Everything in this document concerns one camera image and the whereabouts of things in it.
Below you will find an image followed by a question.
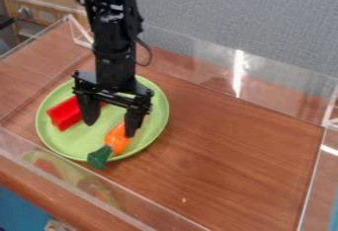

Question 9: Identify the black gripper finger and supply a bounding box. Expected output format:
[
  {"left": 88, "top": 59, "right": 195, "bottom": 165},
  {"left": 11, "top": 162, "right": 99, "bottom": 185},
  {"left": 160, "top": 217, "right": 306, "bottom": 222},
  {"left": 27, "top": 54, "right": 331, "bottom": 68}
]
[
  {"left": 124, "top": 108, "right": 144, "bottom": 138},
  {"left": 76, "top": 94, "right": 100, "bottom": 126}
]

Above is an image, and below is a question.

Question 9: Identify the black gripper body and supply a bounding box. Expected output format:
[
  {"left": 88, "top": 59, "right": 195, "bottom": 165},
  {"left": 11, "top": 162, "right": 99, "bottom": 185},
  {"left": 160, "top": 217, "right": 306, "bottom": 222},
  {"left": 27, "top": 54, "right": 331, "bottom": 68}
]
[{"left": 72, "top": 49, "right": 155, "bottom": 115}]

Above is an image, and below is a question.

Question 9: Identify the orange toy carrot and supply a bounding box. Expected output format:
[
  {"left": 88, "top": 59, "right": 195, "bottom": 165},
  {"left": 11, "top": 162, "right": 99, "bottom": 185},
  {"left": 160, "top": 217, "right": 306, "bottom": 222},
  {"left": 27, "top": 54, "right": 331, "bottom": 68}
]
[{"left": 87, "top": 121, "right": 131, "bottom": 169}]

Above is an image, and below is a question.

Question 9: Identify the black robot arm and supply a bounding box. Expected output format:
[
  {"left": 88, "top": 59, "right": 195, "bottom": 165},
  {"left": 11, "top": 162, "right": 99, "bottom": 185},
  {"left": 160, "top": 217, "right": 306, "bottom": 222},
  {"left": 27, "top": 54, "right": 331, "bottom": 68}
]
[{"left": 72, "top": 0, "right": 154, "bottom": 137}]

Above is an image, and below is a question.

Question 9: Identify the green plate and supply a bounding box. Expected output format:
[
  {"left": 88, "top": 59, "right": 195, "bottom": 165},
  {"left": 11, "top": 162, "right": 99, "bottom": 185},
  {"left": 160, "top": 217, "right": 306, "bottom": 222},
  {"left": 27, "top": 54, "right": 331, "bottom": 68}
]
[{"left": 36, "top": 76, "right": 170, "bottom": 161}]

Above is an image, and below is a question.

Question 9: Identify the red toy block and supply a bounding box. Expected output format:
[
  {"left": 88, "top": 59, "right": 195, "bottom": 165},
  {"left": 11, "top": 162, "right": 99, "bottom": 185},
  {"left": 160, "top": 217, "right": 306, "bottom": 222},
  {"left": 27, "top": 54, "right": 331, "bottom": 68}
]
[{"left": 47, "top": 94, "right": 108, "bottom": 132}]

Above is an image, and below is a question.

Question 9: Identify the wooden cabinet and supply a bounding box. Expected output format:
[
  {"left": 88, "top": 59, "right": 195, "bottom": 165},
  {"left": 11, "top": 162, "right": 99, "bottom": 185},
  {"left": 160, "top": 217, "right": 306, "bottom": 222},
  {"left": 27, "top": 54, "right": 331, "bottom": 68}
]
[{"left": 3, "top": 0, "right": 94, "bottom": 45}]

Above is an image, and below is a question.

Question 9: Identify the black cable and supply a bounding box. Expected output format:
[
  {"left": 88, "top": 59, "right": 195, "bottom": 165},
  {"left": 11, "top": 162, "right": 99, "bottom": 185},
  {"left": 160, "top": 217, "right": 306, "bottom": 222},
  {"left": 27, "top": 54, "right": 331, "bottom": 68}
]
[{"left": 134, "top": 37, "right": 154, "bottom": 67}]

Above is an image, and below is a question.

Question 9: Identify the clear acrylic enclosure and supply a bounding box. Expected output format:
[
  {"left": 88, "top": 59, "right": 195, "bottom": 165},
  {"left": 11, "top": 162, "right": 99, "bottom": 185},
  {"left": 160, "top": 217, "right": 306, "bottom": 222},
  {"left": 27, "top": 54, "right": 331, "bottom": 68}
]
[{"left": 0, "top": 19, "right": 338, "bottom": 231}]

